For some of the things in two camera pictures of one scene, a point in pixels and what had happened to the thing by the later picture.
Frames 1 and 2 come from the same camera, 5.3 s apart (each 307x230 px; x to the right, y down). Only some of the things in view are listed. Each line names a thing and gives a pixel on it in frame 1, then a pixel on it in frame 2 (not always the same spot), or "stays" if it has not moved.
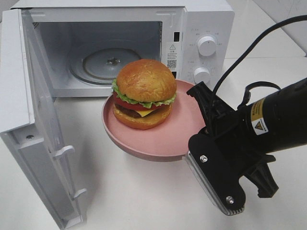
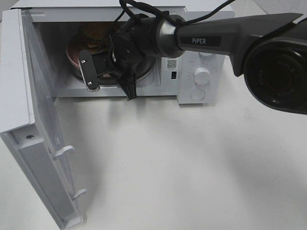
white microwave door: [28, 121] stays
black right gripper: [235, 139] to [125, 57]
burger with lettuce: [144, 90] to [95, 39]
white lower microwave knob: [202, 74] stays
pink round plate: [168, 142] to [73, 48]
